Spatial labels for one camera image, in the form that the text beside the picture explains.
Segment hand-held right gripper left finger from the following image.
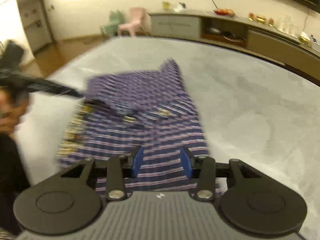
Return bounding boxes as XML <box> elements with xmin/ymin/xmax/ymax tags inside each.
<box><xmin>61</xmin><ymin>145</ymin><xmax>145</xmax><ymax>201</ymax></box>

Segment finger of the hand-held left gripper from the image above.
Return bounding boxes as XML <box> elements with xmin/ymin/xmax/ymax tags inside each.
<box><xmin>14</xmin><ymin>74</ymin><xmax>85</xmax><ymax>99</ymax></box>

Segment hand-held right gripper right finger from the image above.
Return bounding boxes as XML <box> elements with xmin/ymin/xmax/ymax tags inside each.
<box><xmin>180</xmin><ymin>146</ymin><xmax>262</xmax><ymax>202</ymax></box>

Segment blue plaid shirt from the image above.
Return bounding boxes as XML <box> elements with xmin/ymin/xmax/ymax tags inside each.
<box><xmin>56</xmin><ymin>57</ymin><xmax>224</xmax><ymax>198</ymax></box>

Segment person's left hand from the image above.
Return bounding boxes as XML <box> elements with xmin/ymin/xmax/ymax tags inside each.
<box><xmin>0</xmin><ymin>90</ymin><xmax>29</xmax><ymax>134</ymax></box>

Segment white door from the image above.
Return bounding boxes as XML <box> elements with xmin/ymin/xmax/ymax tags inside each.
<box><xmin>17</xmin><ymin>1</ymin><xmax>53</xmax><ymax>53</ymax></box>

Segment green plastic chair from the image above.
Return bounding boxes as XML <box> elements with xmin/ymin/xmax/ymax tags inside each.
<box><xmin>100</xmin><ymin>10</ymin><xmax>125</xmax><ymax>36</ymax></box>

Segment person's black clothing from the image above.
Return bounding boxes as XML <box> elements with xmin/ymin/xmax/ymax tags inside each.
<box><xmin>0</xmin><ymin>134</ymin><xmax>32</xmax><ymax>235</ymax></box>

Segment pink plastic chair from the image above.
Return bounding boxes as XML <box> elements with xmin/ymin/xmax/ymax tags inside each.
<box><xmin>117</xmin><ymin>7</ymin><xmax>146</xmax><ymax>37</ymax></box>

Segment dark plate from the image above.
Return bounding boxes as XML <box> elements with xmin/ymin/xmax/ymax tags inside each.
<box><xmin>222</xmin><ymin>31</ymin><xmax>247</xmax><ymax>43</ymax></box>

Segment grey sideboard cabinet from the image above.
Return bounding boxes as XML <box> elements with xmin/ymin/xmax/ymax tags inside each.
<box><xmin>147</xmin><ymin>11</ymin><xmax>320</xmax><ymax>67</ymax></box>

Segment fruit plate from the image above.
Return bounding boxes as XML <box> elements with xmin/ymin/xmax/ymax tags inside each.
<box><xmin>213</xmin><ymin>8</ymin><xmax>235</xmax><ymax>17</ymax></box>

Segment gold ornaments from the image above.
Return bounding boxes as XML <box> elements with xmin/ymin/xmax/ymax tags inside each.
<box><xmin>248</xmin><ymin>12</ymin><xmax>275</xmax><ymax>26</ymax></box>

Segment clear glass jars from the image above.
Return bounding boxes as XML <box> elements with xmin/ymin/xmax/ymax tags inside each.
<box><xmin>276</xmin><ymin>15</ymin><xmax>299</xmax><ymax>37</ymax></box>

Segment gold box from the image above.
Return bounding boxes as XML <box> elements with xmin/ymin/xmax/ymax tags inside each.
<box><xmin>299</xmin><ymin>32</ymin><xmax>313</xmax><ymax>47</ymax></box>

